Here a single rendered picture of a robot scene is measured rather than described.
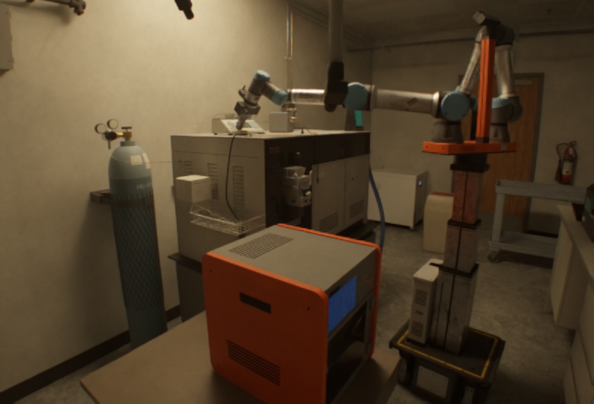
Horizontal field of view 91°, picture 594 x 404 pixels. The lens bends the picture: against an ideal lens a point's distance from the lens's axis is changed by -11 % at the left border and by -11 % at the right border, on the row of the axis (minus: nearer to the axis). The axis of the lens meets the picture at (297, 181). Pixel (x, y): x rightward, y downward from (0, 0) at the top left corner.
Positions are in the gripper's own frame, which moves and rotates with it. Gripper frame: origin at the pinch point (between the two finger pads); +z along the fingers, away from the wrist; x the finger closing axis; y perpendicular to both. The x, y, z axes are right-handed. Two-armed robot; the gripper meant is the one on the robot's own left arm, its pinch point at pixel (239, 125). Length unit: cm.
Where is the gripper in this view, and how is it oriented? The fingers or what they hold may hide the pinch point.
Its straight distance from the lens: 178.3
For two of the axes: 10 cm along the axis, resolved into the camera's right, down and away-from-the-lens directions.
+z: -4.6, 7.2, 5.2
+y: 6.2, 6.8, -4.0
